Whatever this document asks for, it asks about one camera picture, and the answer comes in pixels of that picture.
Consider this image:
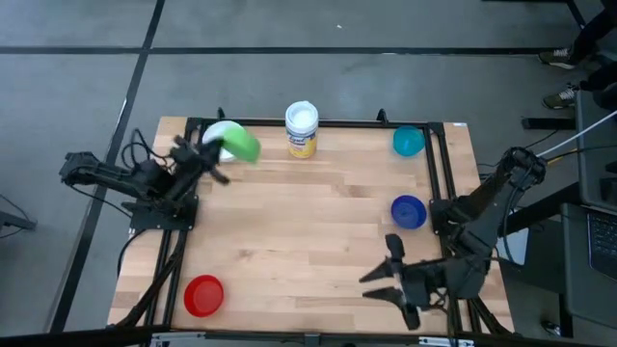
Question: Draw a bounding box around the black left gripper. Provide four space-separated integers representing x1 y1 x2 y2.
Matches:
168 136 231 186

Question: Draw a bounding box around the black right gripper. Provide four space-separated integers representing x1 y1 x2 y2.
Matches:
359 233 449 332

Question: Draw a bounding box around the blue plastic bowl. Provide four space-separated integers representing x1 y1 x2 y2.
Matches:
389 194 428 230

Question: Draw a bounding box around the teal plastic bowl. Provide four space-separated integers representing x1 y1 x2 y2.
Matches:
391 124 427 158

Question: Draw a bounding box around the white plastic bowl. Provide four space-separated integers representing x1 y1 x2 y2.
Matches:
201 120 242 164

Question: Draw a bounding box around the white yellow wipes canister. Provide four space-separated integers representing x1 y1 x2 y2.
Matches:
284 99 320 160

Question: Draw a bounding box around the red plastic bowl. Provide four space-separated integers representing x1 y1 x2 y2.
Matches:
183 274 226 319

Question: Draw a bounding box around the black slanted support beam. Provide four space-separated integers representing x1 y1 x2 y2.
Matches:
500 182 579 237

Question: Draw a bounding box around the black stand foot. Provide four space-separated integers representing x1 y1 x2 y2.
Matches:
0 192 38 240

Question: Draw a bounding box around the black laptop keyboard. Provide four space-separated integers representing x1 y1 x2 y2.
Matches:
586 210 617 281

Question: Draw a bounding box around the black floor bar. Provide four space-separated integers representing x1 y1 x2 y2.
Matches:
521 117 577 130

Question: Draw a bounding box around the grey metal cart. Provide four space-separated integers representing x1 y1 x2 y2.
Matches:
558 89 617 338

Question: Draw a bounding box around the person's shoe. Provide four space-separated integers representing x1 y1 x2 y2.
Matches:
542 84 582 110
538 46 577 68

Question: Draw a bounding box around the person's leg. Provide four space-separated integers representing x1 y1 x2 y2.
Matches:
577 62 617 110
571 0 617 62

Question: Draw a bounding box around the black rail with silver brackets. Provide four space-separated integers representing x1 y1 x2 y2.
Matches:
0 325 617 347

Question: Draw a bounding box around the black cable under left arm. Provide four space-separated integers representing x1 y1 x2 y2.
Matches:
117 229 147 280

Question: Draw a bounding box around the black aluminium table frame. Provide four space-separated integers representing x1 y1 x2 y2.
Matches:
115 106 515 338

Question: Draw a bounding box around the thin black floor cable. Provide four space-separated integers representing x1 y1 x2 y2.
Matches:
523 128 560 150

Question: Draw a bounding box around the yellow cable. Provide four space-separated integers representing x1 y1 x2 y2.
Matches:
547 151 579 166

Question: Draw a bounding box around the white cable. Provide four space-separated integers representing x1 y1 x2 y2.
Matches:
537 109 617 159

